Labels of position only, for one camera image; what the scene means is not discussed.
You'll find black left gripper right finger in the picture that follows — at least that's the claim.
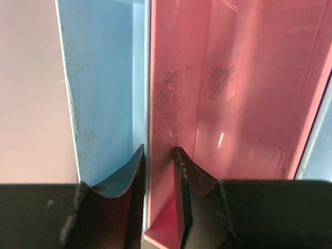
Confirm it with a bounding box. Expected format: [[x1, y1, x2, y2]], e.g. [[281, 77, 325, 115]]
[[173, 147, 331, 248]]

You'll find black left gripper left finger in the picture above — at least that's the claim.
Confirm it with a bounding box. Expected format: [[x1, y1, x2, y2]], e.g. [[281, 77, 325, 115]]
[[1, 145, 145, 248]]

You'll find pink plastic bin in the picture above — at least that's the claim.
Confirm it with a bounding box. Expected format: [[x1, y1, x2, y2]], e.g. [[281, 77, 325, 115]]
[[144, 1, 331, 248]]

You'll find light blue end bin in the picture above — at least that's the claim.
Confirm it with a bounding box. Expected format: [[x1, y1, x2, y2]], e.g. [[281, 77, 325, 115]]
[[54, 0, 151, 234]]

